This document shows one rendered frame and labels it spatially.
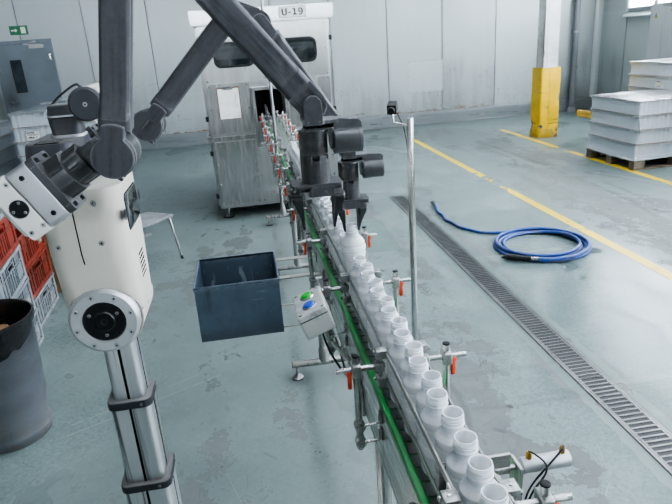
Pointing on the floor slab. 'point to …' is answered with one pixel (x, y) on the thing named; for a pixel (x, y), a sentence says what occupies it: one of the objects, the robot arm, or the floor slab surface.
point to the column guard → (545, 102)
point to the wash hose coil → (532, 233)
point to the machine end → (316, 24)
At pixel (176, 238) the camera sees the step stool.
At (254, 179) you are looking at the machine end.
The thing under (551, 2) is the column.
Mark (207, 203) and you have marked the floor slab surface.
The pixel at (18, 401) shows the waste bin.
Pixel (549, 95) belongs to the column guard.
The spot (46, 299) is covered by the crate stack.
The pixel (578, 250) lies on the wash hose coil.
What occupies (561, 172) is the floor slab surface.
